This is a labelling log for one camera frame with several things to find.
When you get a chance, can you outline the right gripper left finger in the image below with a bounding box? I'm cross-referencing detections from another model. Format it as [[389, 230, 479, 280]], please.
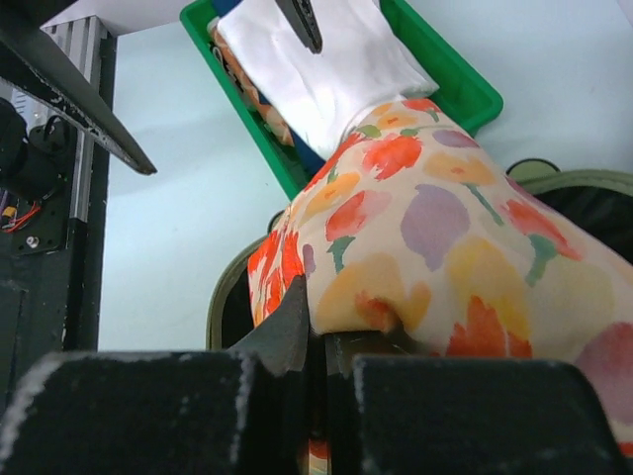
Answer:
[[1, 276, 310, 474]]

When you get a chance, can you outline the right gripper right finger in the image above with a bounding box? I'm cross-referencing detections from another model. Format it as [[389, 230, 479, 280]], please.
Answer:
[[324, 332, 632, 474]]

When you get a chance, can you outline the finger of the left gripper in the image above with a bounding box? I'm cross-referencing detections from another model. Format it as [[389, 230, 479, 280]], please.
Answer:
[[276, 0, 322, 53], [1, 0, 156, 174]]

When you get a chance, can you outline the white cloth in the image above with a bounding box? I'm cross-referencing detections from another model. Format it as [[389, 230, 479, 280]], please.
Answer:
[[218, 0, 439, 159]]

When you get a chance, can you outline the orange rabbit print cloth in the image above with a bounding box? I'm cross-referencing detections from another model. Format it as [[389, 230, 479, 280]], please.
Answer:
[[207, 18, 294, 146]]

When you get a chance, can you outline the floral tulip print cloth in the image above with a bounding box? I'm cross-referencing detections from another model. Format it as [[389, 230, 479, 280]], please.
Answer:
[[247, 99, 632, 474]]

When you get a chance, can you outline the olive green hard-shell suitcase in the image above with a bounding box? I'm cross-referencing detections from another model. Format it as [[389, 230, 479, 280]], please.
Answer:
[[206, 158, 632, 349]]

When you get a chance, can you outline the green plastic tray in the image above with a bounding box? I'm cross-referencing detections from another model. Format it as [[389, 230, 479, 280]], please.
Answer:
[[180, 0, 503, 199]]

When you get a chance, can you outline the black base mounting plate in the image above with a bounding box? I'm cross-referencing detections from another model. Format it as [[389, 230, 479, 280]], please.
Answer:
[[1, 100, 110, 408]]

